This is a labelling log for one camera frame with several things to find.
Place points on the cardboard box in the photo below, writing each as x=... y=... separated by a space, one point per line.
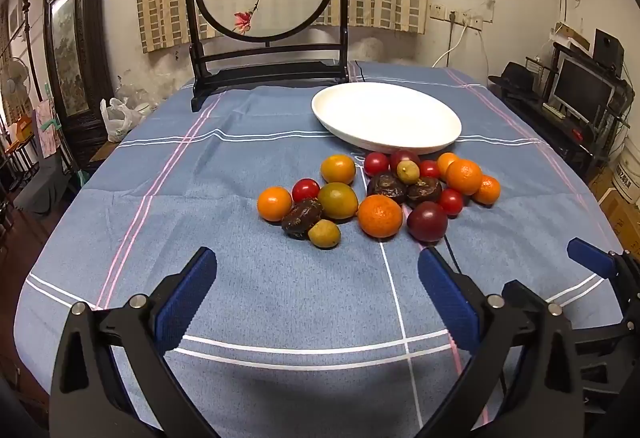
x=622 y=218

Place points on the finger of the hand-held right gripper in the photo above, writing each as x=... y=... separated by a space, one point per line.
x=590 y=254
x=520 y=290

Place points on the white bucket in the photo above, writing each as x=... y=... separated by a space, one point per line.
x=630 y=172

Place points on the smooth small orange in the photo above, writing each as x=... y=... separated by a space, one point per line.
x=444 y=162
x=274 y=204
x=338 y=168

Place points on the black computer monitor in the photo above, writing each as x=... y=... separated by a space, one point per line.
x=582 y=85

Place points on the black hat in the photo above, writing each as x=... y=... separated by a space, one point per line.
x=515 y=75

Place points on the small yellow-green fruit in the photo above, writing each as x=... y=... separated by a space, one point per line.
x=408 y=171
x=324 y=234

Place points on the blue striped tablecloth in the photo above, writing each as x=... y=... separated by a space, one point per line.
x=225 y=198

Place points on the black equipment rack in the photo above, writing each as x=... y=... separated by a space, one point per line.
x=550 y=132

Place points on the white wall outlet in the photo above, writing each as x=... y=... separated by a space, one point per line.
x=476 y=23
x=457 y=17
x=438 y=11

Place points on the dark brown wrinkled fruit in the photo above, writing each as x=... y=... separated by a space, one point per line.
x=386 y=188
x=301 y=218
x=424 y=191

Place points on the white electric fan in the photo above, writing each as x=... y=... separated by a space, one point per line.
x=12 y=75

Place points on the white oval plate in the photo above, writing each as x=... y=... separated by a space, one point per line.
x=385 y=117

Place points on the dark red plum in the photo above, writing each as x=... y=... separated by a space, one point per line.
x=426 y=221
x=402 y=156

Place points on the dark wood framed painting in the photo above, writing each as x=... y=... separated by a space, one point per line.
x=67 y=47

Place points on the bumpy orange mandarin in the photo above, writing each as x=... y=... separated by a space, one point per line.
x=463 y=177
x=489 y=191
x=380 y=216

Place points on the dark slender pole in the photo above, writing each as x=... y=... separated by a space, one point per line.
x=27 y=32

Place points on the red cherry tomato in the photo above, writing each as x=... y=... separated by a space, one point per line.
x=451 y=202
x=305 y=190
x=376 y=163
x=429 y=169

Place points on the yellow-green tangerine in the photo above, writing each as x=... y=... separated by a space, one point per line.
x=338 y=200

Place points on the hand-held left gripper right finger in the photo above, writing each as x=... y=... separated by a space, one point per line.
x=447 y=298

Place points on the white plastic bag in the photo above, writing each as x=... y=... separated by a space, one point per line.
x=117 y=120

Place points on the black speaker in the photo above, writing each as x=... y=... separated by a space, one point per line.
x=607 y=45

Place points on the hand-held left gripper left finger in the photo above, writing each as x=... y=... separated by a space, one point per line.
x=185 y=298

